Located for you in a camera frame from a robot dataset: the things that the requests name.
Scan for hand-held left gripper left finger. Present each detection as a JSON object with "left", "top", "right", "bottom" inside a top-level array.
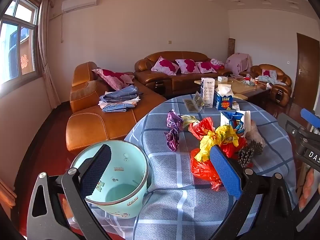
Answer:
[{"left": 26, "top": 144, "right": 112, "bottom": 240}]

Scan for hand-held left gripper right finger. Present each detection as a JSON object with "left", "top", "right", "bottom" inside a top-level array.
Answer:
[{"left": 209, "top": 144, "right": 300, "bottom": 240}]

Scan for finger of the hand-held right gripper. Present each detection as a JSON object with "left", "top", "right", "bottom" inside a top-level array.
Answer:
[
  {"left": 277, "top": 112, "right": 320, "bottom": 145},
  {"left": 301, "top": 108, "right": 320, "bottom": 130}
]

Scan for red plastic bag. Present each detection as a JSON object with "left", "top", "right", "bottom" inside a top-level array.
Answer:
[
  {"left": 188, "top": 117, "right": 215, "bottom": 142},
  {"left": 190, "top": 137, "right": 248, "bottom": 192}
]

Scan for mint green cartoon bin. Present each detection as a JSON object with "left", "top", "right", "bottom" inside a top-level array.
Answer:
[{"left": 70, "top": 140, "right": 153, "bottom": 218}]

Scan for bright yellow red-printed bag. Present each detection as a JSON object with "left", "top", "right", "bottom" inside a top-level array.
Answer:
[{"left": 194, "top": 124, "right": 240, "bottom": 162}]

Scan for purple foil wrapper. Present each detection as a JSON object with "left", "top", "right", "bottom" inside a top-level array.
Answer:
[{"left": 164, "top": 110, "right": 184, "bottom": 153}]

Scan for person's right hand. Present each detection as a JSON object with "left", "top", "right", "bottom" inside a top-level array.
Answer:
[{"left": 299, "top": 167, "right": 317, "bottom": 212}]

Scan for brown leather armchair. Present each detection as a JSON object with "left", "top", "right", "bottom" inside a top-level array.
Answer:
[{"left": 239, "top": 64, "right": 292, "bottom": 107}]

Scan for dark pine cone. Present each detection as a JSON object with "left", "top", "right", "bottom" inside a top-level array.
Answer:
[{"left": 237, "top": 140, "right": 264, "bottom": 168}]

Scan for light blue clothes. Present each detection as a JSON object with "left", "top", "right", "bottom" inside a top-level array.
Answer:
[{"left": 257, "top": 74, "right": 287, "bottom": 85}]

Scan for brown wooden door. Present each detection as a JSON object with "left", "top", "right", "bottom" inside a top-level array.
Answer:
[{"left": 291, "top": 32, "right": 320, "bottom": 112}]

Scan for brown leather chaise lounge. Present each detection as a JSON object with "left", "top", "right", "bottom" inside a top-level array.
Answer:
[{"left": 65, "top": 61, "right": 167, "bottom": 153}]

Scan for wooden coffee table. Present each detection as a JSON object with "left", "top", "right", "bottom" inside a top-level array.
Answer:
[{"left": 194, "top": 76, "right": 272, "bottom": 103}]

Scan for crushed white blue carton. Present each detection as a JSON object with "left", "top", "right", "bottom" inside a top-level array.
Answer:
[{"left": 220, "top": 110, "right": 251, "bottom": 138}]

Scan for blue plaid tablecloth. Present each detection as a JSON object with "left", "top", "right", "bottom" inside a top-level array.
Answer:
[{"left": 124, "top": 94, "right": 299, "bottom": 240}]

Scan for blue carton with white top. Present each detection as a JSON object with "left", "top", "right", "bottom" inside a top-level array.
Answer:
[{"left": 214, "top": 84, "right": 234, "bottom": 111}]

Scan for pink floral cover cloth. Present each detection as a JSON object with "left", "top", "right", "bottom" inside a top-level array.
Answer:
[{"left": 225, "top": 52, "right": 252, "bottom": 73}]

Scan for folded blue plaid sheets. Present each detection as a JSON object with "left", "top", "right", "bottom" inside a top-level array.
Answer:
[{"left": 98, "top": 85, "right": 143, "bottom": 113}]

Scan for clear packet brown contents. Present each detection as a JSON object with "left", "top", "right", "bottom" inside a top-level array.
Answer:
[
  {"left": 192, "top": 91, "right": 206, "bottom": 112},
  {"left": 182, "top": 99, "right": 200, "bottom": 113}
]

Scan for tall white carton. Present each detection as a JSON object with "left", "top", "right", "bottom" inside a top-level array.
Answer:
[{"left": 200, "top": 77, "right": 218, "bottom": 108}]

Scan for tall patterned cylinder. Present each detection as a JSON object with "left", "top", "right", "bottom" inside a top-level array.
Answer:
[{"left": 227, "top": 38, "right": 236, "bottom": 57}]

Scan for pink floral sofa pillow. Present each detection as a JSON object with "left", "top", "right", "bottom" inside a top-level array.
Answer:
[
  {"left": 151, "top": 56, "right": 180, "bottom": 76},
  {"left": 175, "top": 59, "right": 200, "bottom": 74},
  {"left": 195, "top": 61, "right": 217, "bottom": 73}
]

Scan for large pink floral pillow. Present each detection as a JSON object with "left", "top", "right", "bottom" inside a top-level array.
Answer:
[{"left": 92, "top": 68, "right": 135, "bottom": 92}]

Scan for orange curtain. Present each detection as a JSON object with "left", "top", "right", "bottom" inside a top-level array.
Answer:
[{"left": 0, "top": 177, "right": 17, "bottom": 208}]

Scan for brown leather sofa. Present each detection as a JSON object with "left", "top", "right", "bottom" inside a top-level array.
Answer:
[{"left": 134, "top": 51, "right": 233, "bottom": 95}]

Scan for window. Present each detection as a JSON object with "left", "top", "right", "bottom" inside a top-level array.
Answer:
[{"left": 0, "top": 0, "right": 42, "bottom": 85}]

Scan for white air conditioner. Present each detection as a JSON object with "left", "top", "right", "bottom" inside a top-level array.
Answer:
[{"left": 61, "top": 0, "right": 97, "bottom": 13}]

